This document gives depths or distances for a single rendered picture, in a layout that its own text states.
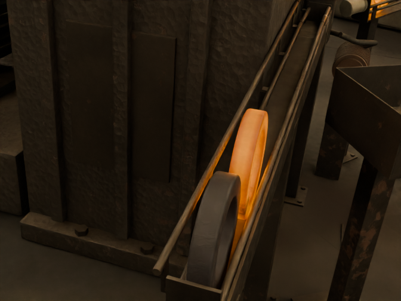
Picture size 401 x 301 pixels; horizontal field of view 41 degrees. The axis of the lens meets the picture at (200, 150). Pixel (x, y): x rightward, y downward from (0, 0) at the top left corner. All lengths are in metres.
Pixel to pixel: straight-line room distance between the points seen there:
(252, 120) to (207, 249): 0.26
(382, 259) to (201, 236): 1.26
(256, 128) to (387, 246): 1.18
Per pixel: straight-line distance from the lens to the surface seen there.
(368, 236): 1.40
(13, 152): 1.79
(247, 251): 0.81
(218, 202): 0.68
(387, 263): 1.87
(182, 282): 0.69
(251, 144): 0.81
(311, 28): 1.76
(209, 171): 0.86
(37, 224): 1.76
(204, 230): 0.67
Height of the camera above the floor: 1.13
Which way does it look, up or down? 30 degrees down
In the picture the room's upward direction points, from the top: 5 degrees clockwise
